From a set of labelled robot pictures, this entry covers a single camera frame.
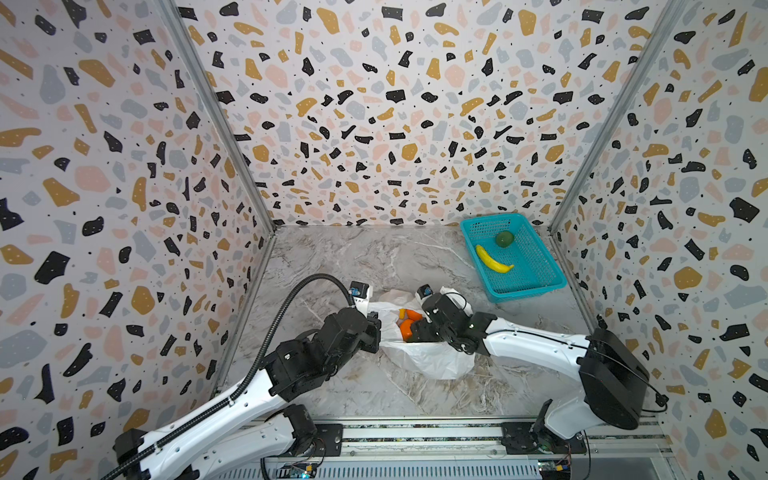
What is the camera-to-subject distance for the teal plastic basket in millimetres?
1024

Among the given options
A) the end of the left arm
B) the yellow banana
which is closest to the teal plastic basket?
the yellow banana

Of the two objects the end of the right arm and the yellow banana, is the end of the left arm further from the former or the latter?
the yellow banana

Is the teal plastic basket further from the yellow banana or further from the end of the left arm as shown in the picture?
the end of the left arm

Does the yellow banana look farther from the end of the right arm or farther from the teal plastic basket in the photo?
the end of the right arm
